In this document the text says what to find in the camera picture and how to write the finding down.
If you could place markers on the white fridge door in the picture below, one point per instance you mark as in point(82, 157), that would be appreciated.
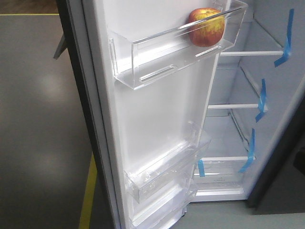
point(126, 126)

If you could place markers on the red yellow apple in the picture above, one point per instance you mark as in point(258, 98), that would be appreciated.
point(208, 33)

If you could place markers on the clear upper door bin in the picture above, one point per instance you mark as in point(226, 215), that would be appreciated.
point(138, 63)

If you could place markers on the clear door bin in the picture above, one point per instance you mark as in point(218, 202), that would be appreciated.
point(171, 198)
point(152, 175)
point(138, 63)

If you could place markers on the clear middle door bin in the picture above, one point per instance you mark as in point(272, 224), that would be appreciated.
point(152, 175)

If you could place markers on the blue tape drawer left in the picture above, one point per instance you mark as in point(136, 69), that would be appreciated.
point(201, 168)

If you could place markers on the clear crisper drawer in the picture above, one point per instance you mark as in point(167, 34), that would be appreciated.
point(221, 173)

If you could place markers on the clear lower door bin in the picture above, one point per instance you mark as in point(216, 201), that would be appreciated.
point(171, 198)

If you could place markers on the blue tape lower right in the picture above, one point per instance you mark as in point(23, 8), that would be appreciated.
point(250, 156)

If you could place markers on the blue tape middle shelf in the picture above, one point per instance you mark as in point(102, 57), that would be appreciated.
point(261, 103)

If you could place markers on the blue tape shelf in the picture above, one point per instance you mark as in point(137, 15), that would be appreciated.
point(261, 103)
point(287, 47)

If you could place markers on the sign stand with round base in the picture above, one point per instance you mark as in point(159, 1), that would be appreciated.
point(62, 46)

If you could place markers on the blue tape upper shelf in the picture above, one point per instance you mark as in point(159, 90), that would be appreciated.
point(287, 47)

